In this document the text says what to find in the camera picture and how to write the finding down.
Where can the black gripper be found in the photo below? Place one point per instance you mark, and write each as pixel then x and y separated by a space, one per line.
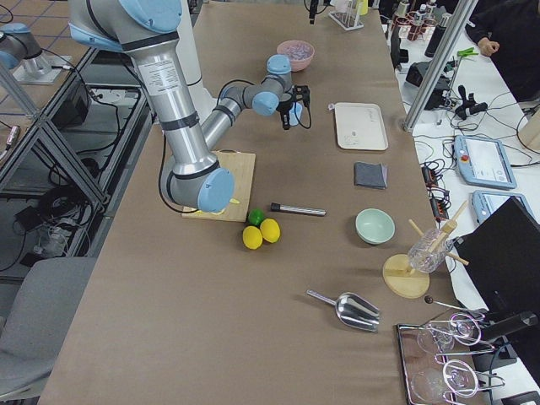
pixel 314 6
pixel 286 105

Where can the steel muddler black tip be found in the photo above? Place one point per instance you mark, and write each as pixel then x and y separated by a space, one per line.
pixel 283 208

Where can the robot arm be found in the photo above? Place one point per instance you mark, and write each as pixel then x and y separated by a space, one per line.
pixel 157 36

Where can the light blue plastic cup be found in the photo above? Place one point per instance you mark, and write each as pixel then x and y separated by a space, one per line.
pixel 295 113

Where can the pile of clear ice cubes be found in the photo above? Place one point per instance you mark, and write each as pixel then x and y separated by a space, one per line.
pixel 297 50

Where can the wooden cup stand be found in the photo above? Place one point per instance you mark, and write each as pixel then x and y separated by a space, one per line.
pixel 407 275

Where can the steel ice scoop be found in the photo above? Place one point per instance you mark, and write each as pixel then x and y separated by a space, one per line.
pixel 352 310

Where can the white test tube rack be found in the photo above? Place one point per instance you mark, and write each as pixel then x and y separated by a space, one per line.
pixel 346 13

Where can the pink plastic bowl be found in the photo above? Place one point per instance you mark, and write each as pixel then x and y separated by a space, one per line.
pixel 297 66

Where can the wooden cutting board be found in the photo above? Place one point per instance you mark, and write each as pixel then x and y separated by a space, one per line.
pixel 241 165

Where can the cream rabbit tray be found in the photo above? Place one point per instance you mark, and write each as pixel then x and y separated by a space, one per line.
pixel 360 126

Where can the green lime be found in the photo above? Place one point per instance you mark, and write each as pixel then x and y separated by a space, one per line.
pixel 256 216

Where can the grey folded cloth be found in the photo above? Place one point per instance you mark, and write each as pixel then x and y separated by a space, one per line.
pixel 370 175

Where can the yellow lemon upper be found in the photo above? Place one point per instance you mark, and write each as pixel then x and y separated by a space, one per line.
pixel 270 230

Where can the yellow lemon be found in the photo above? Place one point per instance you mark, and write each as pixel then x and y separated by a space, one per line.
pixel 252 237
pixel 270 230

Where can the yellow lemon lower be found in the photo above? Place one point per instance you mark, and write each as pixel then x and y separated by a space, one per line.
pixel 252 237

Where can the mint green bowl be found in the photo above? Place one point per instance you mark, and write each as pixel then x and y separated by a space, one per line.
pixel 374 226

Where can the clear glass on stand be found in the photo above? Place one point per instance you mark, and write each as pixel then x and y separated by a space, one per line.
pixel 429 251

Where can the person in black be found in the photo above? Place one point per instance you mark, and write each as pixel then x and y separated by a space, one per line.
pixel 508 34

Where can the blue teach pendant upper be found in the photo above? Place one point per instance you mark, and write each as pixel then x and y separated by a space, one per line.
pixel 483 162

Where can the blue teach pendant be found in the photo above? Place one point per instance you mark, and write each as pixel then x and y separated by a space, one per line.
pixel 483 162
pixel 485 203

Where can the blue teach pendant lower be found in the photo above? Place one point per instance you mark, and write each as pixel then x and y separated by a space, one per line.
pixel 485 203

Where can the black monitor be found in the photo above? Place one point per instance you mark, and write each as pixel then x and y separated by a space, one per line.
pixel 503 259

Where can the grey chair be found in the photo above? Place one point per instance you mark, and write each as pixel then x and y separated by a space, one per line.
pixel 34 332

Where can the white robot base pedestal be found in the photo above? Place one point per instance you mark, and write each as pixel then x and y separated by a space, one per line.
pixel 186 51

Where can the wire glass rack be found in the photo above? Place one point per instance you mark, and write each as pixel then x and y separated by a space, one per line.
pixel 452 360

